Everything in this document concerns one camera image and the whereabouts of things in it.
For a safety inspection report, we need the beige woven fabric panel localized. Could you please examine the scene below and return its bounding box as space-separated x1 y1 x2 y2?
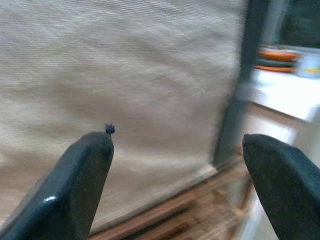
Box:
0 0 248 235

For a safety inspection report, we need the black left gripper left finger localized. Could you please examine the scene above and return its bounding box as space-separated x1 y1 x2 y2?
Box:
0 122 116 240

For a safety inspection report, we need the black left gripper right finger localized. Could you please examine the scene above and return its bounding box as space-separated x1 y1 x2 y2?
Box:
242 133 320 240

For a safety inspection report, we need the white table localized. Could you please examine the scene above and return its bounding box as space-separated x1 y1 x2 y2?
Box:
246 67 320 123

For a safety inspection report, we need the green plate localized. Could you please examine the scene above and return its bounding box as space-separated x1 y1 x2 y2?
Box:
254 58 297 68

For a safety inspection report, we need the orange plate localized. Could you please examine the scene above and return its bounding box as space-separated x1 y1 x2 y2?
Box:
257 49 301 62
254 64 296 74

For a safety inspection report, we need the white cup with yellow print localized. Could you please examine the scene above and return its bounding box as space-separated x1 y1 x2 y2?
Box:
296 51 320 80

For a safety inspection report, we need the dark upright post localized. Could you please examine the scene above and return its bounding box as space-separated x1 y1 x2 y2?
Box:
213 0 271 167

